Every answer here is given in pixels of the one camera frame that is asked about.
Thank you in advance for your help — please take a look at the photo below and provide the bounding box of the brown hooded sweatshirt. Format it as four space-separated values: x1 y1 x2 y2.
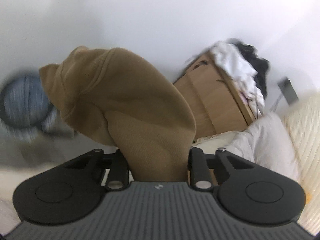
40 46 196 181

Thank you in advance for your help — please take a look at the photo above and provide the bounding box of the round blue basket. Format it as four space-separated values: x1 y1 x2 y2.
1 69 58 141

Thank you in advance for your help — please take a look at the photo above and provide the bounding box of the cream quilted headboard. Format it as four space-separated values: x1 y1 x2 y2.
283 92 319 235

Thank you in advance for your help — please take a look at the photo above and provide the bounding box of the white clothes pile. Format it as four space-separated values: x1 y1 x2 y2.
209 41 265 118

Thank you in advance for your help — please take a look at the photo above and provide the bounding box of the yellow cloth piece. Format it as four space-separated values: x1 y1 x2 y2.
305 192 312 204

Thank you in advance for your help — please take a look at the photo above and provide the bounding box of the white bed sheet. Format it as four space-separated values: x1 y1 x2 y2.
193 113 301 183

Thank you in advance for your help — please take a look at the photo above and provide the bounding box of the brown cardboard box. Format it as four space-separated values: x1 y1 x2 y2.
174 52 256 140

